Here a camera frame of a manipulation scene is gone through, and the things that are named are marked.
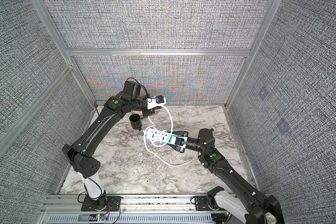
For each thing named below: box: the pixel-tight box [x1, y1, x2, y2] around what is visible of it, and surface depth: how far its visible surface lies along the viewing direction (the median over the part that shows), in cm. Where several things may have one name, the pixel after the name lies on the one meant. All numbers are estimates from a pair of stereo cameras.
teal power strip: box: [145, 128, 186, 145], surface depth 64 cm
